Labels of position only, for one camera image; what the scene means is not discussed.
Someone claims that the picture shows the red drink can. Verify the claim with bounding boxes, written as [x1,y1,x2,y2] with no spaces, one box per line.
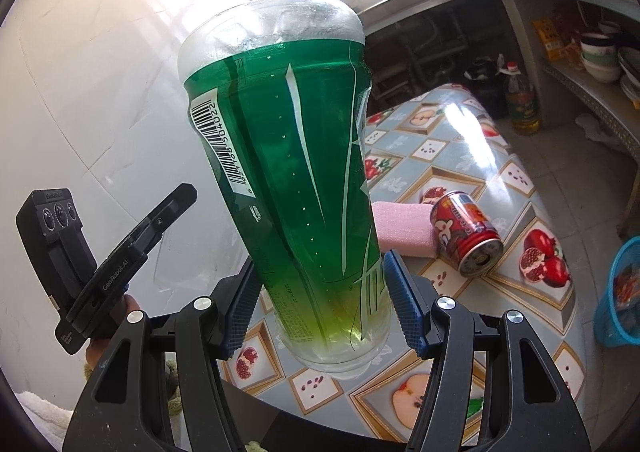
[431,191,503,278]

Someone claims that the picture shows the green plastic bottle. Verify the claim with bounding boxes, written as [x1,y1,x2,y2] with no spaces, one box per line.
[178,0,390,378]

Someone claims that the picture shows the red snack bag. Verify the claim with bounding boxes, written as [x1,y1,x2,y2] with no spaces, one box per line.
[613,264,640,311]

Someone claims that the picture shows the blue plastic trash basket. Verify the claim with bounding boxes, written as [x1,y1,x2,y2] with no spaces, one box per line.
[593,236,639,348]

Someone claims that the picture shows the person's left hand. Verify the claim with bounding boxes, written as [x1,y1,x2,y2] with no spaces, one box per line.
[84,292,144,368]

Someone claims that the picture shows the pink sponge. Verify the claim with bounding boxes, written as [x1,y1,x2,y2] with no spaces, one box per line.
[372,202,437,258]

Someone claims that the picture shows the fruit pattern tablecloth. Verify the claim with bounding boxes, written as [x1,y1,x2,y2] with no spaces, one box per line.
[220,84,587,442]

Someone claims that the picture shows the cooking oil bottle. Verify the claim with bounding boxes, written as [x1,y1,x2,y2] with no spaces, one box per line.
[504,62,540,136]

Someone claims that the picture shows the white rag on floor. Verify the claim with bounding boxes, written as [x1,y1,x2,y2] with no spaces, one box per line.
[575,113,620,146]

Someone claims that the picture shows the perforated metal shelf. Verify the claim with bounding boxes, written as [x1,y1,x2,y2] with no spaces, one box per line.
[540,59,640,162]

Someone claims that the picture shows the orange snack packet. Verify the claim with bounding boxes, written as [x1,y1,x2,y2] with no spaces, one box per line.
[532,18,567,62]

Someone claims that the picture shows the stack of white bowls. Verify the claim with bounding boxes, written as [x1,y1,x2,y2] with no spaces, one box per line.
[580,33,622,84]

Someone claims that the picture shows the stack of plates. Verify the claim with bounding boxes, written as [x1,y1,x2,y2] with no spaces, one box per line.
[617,47,640,108]

